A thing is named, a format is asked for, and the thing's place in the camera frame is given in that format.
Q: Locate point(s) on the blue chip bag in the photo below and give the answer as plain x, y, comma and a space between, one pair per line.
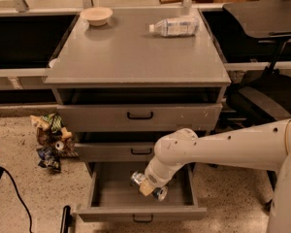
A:
49, 159

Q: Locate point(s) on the grey bottom drawer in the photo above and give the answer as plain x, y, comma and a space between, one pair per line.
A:
113, 197

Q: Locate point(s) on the white bowl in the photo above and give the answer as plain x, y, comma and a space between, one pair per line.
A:
97, 16

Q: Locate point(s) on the redbull can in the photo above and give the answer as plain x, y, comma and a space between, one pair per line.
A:
159, 193

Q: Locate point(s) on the grey drawer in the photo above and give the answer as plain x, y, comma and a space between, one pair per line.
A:
113, 151
129, 118
113, 197

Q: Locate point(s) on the black floor object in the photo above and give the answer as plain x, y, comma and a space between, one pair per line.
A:
66, 219

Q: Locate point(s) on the grey top drawer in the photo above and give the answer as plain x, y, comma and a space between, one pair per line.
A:
129, 118

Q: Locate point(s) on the grey drawer cabinet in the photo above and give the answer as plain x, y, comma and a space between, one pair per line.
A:
121, 63

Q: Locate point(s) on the clear plastic water bottle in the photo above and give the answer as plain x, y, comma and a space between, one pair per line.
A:
175, 27

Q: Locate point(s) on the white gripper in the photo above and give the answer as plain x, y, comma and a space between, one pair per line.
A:
152, 180

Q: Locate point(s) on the grey middle drawer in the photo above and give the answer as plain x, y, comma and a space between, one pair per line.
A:
113, 151

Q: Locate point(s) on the wooden stick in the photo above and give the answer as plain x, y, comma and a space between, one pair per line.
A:
169, 1

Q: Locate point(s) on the crumpled snack bags pile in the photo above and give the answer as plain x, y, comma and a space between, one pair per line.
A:
51, 132

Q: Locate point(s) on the black office chair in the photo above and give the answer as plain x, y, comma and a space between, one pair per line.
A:
258, 31

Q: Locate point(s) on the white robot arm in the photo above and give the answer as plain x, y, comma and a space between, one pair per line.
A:
265, 147

